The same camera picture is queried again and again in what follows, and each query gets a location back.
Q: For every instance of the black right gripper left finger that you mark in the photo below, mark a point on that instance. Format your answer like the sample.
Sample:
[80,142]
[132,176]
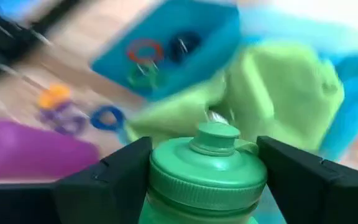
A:
[110,193]

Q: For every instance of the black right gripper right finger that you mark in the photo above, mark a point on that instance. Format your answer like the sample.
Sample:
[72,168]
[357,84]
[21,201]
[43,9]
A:
[315,196]

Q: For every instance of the orange coil wristband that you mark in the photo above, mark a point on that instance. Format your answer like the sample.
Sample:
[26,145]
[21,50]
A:
[53,98]

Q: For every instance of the purple coil wristband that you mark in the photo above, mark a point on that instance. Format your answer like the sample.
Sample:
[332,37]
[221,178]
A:
[47,116]
[73,127]

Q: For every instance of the magenta sports bottle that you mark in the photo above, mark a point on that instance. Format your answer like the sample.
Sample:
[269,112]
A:
[26,149]

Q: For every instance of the green sports bottle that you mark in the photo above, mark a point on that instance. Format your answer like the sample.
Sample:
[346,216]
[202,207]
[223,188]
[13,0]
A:
[207,180]

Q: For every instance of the teal towel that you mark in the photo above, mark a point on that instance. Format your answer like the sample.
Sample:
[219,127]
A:
[353,93]

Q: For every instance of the green towel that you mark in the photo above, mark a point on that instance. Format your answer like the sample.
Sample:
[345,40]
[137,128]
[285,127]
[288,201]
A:
[275,93]

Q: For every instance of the green coil wristband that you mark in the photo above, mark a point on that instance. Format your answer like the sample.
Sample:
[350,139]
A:
[135,79]
[154,70]

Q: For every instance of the red coil wristband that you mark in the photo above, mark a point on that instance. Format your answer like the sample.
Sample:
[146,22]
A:
[145,42]

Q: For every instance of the blue coil wristband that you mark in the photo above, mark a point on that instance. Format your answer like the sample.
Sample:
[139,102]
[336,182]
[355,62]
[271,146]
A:
[93,119]

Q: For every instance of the dark teal plastic bin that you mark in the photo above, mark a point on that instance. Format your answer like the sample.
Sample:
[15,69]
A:
[197,74]

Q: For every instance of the light teal translucent bin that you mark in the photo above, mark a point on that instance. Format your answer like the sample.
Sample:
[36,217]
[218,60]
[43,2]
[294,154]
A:
[291,28]

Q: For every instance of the black coil wristband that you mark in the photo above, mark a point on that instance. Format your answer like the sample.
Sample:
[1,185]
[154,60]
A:
[191,40]

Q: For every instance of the black metal table frame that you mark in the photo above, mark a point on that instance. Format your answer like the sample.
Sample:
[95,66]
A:
[57,14]

